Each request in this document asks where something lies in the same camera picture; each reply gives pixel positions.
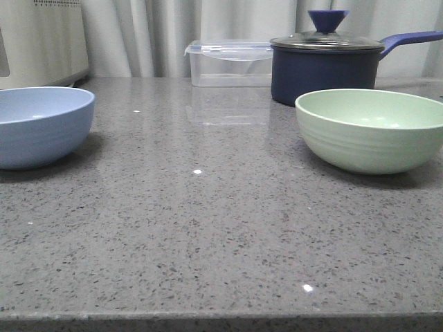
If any light green bowl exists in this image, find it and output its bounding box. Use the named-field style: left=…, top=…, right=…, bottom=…
left=295, top=89, right=442, bottom=174

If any light blue bowl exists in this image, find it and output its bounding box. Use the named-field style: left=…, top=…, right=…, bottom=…
left=1, top=86, right=96, bottom=169

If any clear plastic food container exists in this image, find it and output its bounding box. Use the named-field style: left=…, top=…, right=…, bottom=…
left=185, top=39, right=273, bottom=87

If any dark blue saucepan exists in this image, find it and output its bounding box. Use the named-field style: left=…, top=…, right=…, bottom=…
left=271, top=30, right=442, bottom=107

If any white curtain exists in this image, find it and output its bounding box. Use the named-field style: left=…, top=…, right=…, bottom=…
left=81, top=1, right=442, bottom=77

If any glass lid blue knob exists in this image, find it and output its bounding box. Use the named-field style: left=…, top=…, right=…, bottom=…
left=270, top=10, right=384, bottom=51

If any white kitchen appliance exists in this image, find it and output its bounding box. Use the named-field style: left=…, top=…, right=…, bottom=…
left=1, top=1, right=89, bottom=89

